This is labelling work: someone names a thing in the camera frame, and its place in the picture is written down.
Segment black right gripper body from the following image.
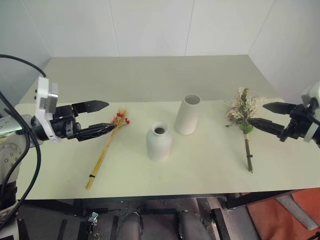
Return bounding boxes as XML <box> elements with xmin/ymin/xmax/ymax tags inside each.
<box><xmin>279</xmin><ymin>103</ymin><xmax>317</xmax><ymax>143</ymax></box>

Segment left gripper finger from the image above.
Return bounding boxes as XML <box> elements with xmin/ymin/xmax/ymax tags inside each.
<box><xmin>71</xmin><ymin>100</ymin><xmax>111</xmax><ymax>116</ymax></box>
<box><xmin>75</xmin><ymin>122</ymin><xmax>118</xmax><ymax>143</ymax></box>

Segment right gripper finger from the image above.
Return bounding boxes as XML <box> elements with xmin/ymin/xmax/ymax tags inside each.
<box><xmin>262</xmin><ymin>101</ymin><xmax>298</xmax><ymax>116</ymax></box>
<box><xmin>247</xmin><ymin>117</ymin><xmax>288</xmax><ymax>137</ymax></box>

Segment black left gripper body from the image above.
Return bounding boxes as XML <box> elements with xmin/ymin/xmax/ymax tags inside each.
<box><xmin>49</xmin><ymin>104</ymin><xmax>82</xmax><ymax>141</ymax></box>

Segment yellow stems with red berries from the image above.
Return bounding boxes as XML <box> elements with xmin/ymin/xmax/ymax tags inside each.
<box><xmin>84</xmin><ymin>106</ymin><xmax>132</xmax><ymax>190</ymax></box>

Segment white bottle-shaped vase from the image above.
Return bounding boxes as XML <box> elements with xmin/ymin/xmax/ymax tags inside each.
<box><xmin>145</xmin><ymin>121</ymin><xmax>173</xmax><ymax>162</ymax></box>

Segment tall white tapered vase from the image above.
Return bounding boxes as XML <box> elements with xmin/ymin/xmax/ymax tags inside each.
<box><xmin>174</xmin><ymin>93</ymin><xmax>203</xmax><ymax>136</ymax></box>

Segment dried beige and green bouquet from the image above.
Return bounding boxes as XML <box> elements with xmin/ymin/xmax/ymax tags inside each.
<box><xmin>224</xmin><ymin>87</ymin><xmax>267</xmax><ymax>174</ymax></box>

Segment grey strip on mat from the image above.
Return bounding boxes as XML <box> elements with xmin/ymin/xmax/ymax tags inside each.
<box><xmin>275</xmin><ymin>194</ymin><xmax>320</xmax><ymax>231</ymax></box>

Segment orange floor mat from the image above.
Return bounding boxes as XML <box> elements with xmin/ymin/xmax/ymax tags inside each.
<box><xmin>245</xmin><ymin>186</ymin><xmax>320</xmax><ymax>240</ymax></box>

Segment dark rounded shape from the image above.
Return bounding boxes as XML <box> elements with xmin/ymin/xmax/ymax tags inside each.
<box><xmin>119</xmin><ymin>211</ymin><xmax>145</xmax><ymax>240</ymax></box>
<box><xmin>177</xmin><ymin>210</ymin><xmax>211</xmax><ymax>240</ymax></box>

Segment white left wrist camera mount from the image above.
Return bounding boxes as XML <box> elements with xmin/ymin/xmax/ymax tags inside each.
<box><xmin>34</xmin><ymin>76</ymin><xmax>63</xmax><ymax>144</ymax></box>

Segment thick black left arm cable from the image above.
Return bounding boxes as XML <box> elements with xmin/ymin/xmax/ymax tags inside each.
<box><xmin>0</xmin><ymin>90</ymin><xmax>43</xmax><ymax>226</ymax></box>

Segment black table frame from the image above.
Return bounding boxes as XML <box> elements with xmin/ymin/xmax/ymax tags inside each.
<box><xmin>17</xmin><ymin>189</ymin><xmax>300</xmax><ymax>240</ymax></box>

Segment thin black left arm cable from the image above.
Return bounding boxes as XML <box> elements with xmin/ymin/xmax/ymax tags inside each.
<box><xmin>0</xmin><ymin>54</ymin><xmax>48</xmax><ymax>78</ymax></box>

